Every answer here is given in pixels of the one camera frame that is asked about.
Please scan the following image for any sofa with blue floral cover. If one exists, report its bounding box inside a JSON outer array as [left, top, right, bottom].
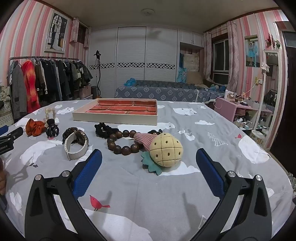
[[114, 80, 228, 103]]

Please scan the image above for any long pink curtain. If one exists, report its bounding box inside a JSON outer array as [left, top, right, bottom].
[[227, 20, 244, 94]]

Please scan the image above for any beige hair claw clip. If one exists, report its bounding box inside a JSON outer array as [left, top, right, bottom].
[[45, 107, 57, 120]]

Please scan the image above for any grey polar bear blanket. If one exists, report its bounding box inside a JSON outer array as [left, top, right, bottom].
[[0, 100, 296, 241]]

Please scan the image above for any pink storage drawer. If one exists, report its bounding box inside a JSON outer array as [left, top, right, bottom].
[[78, 84, 94, 100]]

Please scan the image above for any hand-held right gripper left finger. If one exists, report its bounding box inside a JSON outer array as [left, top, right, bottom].
[[24, 149, 109, 241]]

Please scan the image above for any short pink curtain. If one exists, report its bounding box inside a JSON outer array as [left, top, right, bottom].
[[203, 31, 214, 80]]

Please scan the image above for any black hair claw clip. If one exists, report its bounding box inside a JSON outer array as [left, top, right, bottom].
[[46, 119, 59, 138]]

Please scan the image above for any row of hanging clothes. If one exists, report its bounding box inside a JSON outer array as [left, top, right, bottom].
[[9, 58, 93, 121]]

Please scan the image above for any black scrunchie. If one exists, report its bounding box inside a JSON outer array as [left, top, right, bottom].
[[94, 123, 119, 138]]

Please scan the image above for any framed wall poster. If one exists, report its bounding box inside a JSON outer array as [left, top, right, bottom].
[[45, 10, 69, 54]]

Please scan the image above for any unframed wall poster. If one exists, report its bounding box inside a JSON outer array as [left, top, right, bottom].
[[245, 35, 259, 68]]

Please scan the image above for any garment steamer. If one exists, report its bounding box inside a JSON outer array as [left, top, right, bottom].
[[91, 50, 104, 100]]

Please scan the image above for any large window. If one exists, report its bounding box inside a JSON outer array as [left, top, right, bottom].
[[212, 39, 230, 80]]

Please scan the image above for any black beaded hair tie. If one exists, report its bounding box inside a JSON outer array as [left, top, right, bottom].
[[62, 127, 89, 145]]

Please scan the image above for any blue hanging cloth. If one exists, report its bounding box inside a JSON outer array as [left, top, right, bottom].
[[176, 53, 187, 83]]

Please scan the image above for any small curtained window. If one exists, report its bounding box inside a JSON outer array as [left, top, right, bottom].
[[70, 17, 91, 48]]

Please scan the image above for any cream tray with red lining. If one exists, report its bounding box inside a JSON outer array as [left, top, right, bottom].
[[72, 98, 158, 126]]

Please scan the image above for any metal clothes rack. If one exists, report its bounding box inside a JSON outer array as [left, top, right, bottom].
[[9, 56, 80, 86]]

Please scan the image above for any pineapple plush hair tie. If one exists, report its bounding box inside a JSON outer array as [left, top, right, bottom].
[[134, 133, 184, 174]]

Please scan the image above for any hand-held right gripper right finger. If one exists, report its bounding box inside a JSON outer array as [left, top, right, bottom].
[[190, 148, 273, 241]]

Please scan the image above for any white wardrobe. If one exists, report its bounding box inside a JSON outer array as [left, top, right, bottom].
[[89, 26, 204, 82]]

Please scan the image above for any white framed standing mirror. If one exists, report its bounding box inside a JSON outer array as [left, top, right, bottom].
[[254, 49, 282, 149]]

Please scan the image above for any orange bow hair tie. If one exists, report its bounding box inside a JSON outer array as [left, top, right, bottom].
[[25, 118, 46, 137]]

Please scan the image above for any red flower decoration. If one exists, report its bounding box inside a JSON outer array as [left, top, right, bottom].
[[265, 32, 282, 49]]

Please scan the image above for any pink desk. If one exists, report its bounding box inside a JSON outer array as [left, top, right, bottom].
[[214, 97, 273, 124]]

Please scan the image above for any stack of folded bedding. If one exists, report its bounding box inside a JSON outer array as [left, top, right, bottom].
[[185, 54, 200, 73]]

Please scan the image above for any person's left hand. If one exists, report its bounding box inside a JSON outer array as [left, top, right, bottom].
[[0, 158, 7, 195]]

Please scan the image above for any wooden bead bracelet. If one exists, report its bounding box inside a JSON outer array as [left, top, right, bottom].
[[107, 130, 141, 156]]

